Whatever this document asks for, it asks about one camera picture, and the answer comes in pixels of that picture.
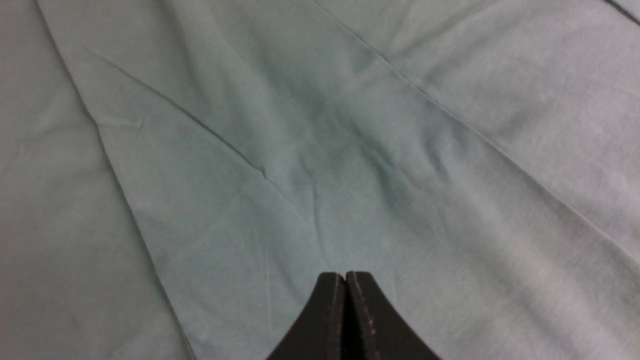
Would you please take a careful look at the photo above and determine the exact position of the green long-sleeve top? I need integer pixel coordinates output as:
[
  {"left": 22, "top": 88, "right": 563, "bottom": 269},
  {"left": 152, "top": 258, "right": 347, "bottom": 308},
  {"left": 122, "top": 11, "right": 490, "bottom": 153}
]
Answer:
[{"left": 1, "top": 0, "right": 639, "bottom": 360}]

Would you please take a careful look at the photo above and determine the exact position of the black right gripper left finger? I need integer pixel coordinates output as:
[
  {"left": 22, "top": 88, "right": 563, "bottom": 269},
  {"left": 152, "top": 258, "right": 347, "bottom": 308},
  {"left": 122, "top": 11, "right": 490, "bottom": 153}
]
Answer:
[{"left": 268, "top": 272, "right": 346, "bottom": 360}]

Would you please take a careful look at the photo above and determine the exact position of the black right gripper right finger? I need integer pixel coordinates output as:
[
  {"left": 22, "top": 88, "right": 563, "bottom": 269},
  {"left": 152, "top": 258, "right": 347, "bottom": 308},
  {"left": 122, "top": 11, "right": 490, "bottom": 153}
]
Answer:
[{"left": 345, "top": 271, "right": 440, "bottom": 360}]

